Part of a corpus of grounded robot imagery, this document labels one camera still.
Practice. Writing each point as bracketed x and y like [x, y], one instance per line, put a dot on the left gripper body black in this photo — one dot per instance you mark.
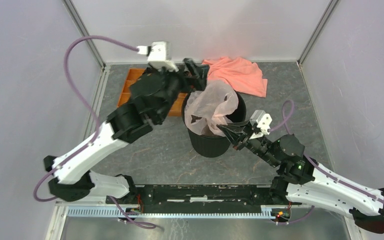
[182, 82]

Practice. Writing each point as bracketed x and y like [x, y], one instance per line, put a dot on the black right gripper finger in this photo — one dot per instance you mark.
[236, 126]
[238, 138]

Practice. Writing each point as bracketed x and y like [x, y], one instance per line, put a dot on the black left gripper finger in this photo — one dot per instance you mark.
[196, 71]
[197, 84]

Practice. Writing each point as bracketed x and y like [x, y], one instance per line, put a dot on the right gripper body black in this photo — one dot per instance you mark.
[261, 146]

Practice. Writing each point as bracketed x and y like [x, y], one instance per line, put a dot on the pink plastic trash bag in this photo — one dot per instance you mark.
[206, 110]

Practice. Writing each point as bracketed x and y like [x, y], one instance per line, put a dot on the black trash bin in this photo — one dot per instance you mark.
[215, 146]

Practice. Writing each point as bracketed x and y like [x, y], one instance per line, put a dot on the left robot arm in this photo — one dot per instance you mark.
[151, 97]

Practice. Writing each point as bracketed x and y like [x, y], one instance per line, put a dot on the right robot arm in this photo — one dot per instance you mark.
[301, 179]

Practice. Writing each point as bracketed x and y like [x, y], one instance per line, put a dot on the salmon pink cloth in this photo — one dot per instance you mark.
[241, 74]

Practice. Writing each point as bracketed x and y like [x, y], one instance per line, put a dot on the orange compartment tray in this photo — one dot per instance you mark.
[132, 76]

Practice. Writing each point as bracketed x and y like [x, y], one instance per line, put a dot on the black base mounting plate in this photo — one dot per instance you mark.
[202, 198]

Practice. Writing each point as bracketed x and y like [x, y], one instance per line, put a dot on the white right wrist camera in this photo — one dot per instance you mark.
[260, 124]

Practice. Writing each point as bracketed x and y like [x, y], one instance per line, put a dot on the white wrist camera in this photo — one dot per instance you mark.
[158, 55]
[260, 124]

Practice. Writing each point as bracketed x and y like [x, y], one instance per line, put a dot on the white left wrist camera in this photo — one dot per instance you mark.
[158, 55]

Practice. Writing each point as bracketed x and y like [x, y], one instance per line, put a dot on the aluminium frame rail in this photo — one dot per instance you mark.
[108, 208]

